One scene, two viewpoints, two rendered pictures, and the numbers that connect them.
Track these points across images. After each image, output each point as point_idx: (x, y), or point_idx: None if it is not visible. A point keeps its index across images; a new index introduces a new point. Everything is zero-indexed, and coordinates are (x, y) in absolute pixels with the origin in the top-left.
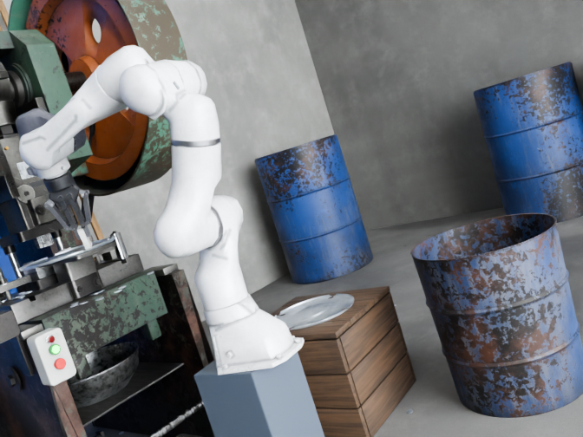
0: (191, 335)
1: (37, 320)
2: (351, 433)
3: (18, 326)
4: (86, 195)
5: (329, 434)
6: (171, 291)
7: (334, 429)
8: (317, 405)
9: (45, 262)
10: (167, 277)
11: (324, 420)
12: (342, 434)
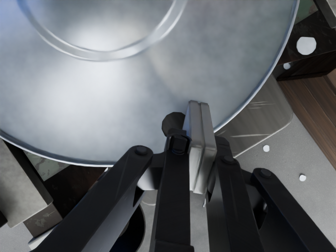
0: (281, 60)
1: (32, 164)
2: (335, 166)
3: (1, 226)
4: None
5: (319, 145)
6: (310, 33)
7: (327, 152)
8: (334, 148)
9: (12, 11)
10: (329, 28)
11: (326, 147)
12: (328, 157)
